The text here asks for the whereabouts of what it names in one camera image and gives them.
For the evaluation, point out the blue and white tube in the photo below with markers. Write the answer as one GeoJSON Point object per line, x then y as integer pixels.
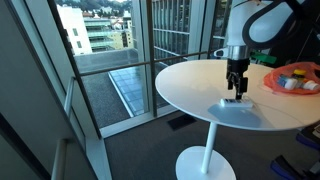
{"type": "Point", "coordinates": [286, 82]}

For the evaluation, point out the white table pedestal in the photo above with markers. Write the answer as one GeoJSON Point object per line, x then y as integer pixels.
{"type": "Point", "coordinates": [208, 163]}

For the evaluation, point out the white and blue bottle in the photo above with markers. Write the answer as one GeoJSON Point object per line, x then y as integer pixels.
{"type": "Point", "coordinates": [236, 103]}

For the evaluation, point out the orange bottle white cap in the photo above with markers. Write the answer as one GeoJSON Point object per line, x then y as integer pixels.
{"type": "Point", "coordinates": [311, 85]}

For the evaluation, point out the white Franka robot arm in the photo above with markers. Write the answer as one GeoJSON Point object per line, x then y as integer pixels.
{"type": "Point", "coordinates": [236, 23]}

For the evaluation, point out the grey window rail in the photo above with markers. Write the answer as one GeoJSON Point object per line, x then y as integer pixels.
{"type": "Point", "coordinates": [116, 67]}

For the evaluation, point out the red plastic bag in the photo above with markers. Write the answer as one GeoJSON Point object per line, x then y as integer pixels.
{"type": "Point", "coordinates": [276, 83]}

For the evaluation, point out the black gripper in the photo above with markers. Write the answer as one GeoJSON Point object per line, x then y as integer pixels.
{"type": "Point", "coordinates": [238, 66]}

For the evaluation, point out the dark window mullion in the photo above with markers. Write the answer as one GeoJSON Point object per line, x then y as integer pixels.
{"type": "Point", "coordinates": [74, 66]}
{"type": "Point", "coordinates": [151, 50]}

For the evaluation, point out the yellow cap bottle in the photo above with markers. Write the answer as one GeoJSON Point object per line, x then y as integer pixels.
{"type": "Point", "coordinates": [299, 72]}

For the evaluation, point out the dark floor vent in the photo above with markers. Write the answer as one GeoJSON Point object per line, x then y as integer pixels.
{"type": "Point", "coordinates": [181, 122]}

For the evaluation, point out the blue stand foot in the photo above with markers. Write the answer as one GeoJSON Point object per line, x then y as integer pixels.
{"type": "Point", "coordinates": [308, 140]}
{"type": "Point", "coordinates": [283, 166]}

